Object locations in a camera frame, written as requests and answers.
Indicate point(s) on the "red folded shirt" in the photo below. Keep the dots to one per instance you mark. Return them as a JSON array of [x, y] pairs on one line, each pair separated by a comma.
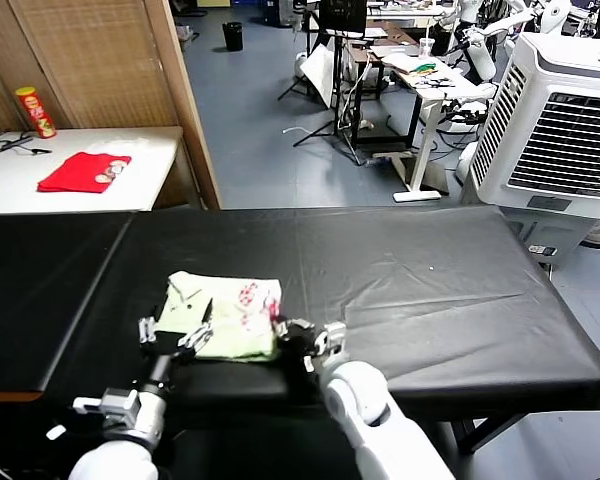
[[80, 172]]

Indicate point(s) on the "white humanoid robot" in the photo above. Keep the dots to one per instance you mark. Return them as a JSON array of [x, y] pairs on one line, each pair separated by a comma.
[[478, 50]]

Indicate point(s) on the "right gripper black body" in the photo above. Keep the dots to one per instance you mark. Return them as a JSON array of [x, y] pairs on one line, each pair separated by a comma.
[[302, 342]]

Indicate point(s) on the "light green shirt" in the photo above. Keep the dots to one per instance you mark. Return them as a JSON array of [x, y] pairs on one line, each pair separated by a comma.
[[230, 320]]

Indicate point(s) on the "white standing desk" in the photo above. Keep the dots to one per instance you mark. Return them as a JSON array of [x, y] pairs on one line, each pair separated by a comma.
[[425, 130]]

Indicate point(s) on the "white side table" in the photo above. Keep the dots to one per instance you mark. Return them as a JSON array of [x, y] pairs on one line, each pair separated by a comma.
[[145, 165]]

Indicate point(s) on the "green yellow cloth bundle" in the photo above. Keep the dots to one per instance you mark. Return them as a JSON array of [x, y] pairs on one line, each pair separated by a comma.
[[424, 67]]

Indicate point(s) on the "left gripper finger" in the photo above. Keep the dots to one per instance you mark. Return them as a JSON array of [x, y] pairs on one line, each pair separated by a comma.
[[147, 330], [200, 335]]

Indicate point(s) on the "black table frame leg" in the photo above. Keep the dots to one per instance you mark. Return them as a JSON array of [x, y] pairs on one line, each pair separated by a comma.
[[475, 435]]

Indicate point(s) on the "white reflector board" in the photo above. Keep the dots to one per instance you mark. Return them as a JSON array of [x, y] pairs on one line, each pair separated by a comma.
[[321, 70]]

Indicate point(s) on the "black trash bin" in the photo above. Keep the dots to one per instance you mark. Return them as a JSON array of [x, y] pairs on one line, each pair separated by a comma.
[[233, 36]]

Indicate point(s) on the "black table cover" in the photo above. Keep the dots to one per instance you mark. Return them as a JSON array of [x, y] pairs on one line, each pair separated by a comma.
[[405, 240], [35, 280]]

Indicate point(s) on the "red chips can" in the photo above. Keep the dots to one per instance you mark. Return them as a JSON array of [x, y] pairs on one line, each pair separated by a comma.
[[36, 112]]

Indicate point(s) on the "plastic cup with straw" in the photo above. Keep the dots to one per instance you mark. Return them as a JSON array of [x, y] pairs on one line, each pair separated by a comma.
[[426, 47]]

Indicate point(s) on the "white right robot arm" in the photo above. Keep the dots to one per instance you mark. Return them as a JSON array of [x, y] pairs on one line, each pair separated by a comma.
[[370, 400]]

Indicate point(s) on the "black monitor on stand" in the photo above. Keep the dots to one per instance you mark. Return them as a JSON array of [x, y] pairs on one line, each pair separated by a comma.
[[343, 14]]

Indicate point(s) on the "grey laptop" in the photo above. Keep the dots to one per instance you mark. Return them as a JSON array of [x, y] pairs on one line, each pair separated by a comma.
[[393, 50]]

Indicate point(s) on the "white air cooler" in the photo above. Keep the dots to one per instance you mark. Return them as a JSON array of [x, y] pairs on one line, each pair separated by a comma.
[[555, 130]]

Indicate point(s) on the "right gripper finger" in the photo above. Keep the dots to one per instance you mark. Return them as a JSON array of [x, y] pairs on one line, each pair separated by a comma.
[[304, 326], [282, 325]]

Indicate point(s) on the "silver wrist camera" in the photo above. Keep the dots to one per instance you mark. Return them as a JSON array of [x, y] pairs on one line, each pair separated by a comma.
[[334, 336], [115, 407]]

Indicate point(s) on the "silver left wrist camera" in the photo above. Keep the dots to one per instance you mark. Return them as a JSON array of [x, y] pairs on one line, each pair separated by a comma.
[[115, 407]]

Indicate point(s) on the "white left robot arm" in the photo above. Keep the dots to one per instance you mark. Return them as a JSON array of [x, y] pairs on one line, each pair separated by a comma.
[[145, 435]]

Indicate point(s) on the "wooden woven screen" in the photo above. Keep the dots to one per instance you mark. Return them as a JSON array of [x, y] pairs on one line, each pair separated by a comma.
[[105, 60]]

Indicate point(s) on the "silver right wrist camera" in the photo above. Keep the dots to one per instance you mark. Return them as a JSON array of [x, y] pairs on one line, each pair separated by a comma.
[[334, 336]]

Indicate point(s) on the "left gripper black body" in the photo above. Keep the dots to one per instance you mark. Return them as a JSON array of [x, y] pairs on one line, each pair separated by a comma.
[[165, 347]]

